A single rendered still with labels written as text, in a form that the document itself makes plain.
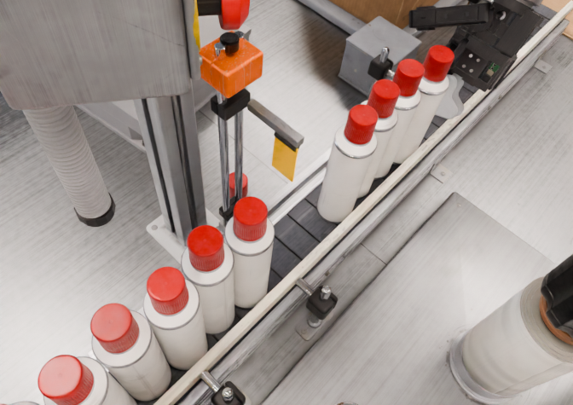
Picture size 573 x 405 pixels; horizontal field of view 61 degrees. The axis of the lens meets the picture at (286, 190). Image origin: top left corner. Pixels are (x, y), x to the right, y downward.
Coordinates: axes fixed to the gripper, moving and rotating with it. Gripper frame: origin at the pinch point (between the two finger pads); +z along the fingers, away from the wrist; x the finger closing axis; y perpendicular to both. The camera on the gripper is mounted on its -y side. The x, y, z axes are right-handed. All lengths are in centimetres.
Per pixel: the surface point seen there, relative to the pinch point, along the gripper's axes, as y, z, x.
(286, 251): 0.4, 19.3, -22.8
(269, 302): 4.5, 20.2, -31.4
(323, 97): -17.6, 8.8, 5.7
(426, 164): 5.6, 5.9, 1.0
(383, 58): -8.8, -4.5, -1.1
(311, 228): 0.4, 16.7, -18.2
